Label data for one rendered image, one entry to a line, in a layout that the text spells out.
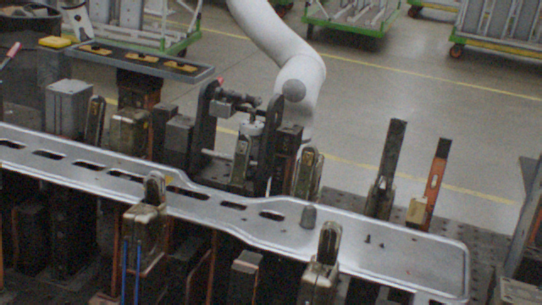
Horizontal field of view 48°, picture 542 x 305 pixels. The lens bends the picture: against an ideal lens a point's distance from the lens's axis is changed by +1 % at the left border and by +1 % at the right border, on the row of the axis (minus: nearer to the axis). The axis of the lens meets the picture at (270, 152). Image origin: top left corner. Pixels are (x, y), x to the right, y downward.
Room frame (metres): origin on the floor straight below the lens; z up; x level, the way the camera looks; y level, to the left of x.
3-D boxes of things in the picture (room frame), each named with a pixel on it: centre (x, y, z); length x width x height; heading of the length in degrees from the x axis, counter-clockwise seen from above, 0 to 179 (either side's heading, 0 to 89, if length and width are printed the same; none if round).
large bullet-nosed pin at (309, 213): (1.10, -0.10, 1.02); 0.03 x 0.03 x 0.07
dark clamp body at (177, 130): (1.38, 0.22, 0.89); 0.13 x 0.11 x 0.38; 166
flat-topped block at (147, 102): (1.57, 0.37, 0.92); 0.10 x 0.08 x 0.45; 76
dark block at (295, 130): (1.34, -0.04, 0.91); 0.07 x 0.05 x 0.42; 166
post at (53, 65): (1.63, 0.63, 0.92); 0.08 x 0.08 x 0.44; 76
